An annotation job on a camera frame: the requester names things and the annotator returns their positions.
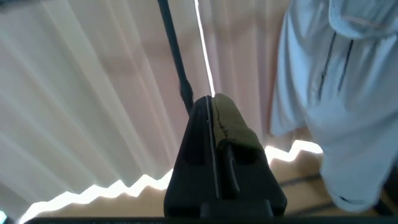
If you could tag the pink clothes hanger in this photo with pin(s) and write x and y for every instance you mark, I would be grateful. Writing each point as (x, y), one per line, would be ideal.
(363, 21)

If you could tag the black clothes rack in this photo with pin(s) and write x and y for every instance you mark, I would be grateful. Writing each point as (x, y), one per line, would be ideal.
(175, 53)

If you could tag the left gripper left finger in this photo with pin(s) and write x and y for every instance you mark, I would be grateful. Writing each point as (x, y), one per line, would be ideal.
(189, 186)

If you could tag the pale grey shorts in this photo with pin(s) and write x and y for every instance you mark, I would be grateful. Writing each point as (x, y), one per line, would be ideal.
(357, 124)

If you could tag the green garment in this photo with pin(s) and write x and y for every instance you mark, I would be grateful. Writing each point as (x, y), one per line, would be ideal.
(231, 124)

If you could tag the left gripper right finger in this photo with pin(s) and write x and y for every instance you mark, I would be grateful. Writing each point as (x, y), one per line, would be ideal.
(258, 193)

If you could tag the beige curtain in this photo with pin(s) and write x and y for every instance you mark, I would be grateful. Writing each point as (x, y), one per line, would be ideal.
(77, 93)

